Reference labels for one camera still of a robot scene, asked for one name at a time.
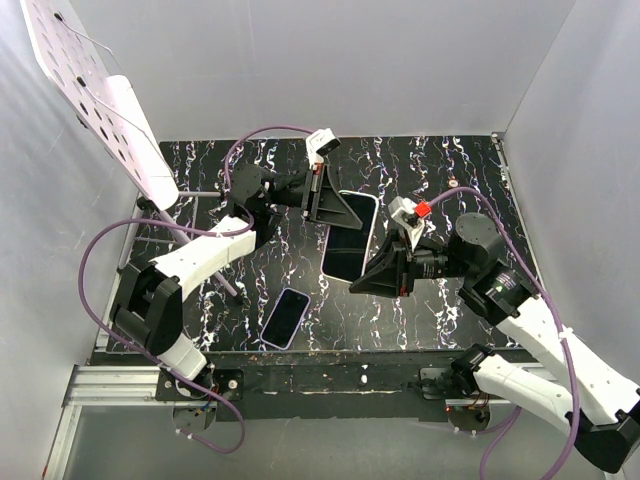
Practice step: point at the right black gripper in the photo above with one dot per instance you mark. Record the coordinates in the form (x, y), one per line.
(390, 271)

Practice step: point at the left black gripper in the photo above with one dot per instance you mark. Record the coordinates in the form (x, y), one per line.
(322, 201)

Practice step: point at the phone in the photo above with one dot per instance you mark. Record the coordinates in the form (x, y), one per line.
(346, 250)
(285, 319)

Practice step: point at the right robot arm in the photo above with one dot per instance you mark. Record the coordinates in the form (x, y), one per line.
(586, 392)

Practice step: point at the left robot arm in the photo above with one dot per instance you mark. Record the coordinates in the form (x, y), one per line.
(148, 306)

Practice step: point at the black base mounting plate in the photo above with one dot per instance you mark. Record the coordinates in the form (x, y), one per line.
(344, 385)

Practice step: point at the white perforated music stand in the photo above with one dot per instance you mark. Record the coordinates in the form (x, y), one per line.
(104, 103)

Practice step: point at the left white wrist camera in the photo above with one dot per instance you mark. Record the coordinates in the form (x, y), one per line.
(318, 145)

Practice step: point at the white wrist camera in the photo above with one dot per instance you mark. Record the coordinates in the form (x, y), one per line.
(318, 145)
(411, 216)

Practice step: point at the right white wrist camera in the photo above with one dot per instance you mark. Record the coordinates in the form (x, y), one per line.
(411, 216)

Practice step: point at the aluminium frame rail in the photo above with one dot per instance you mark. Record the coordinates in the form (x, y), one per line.
(97, 386)

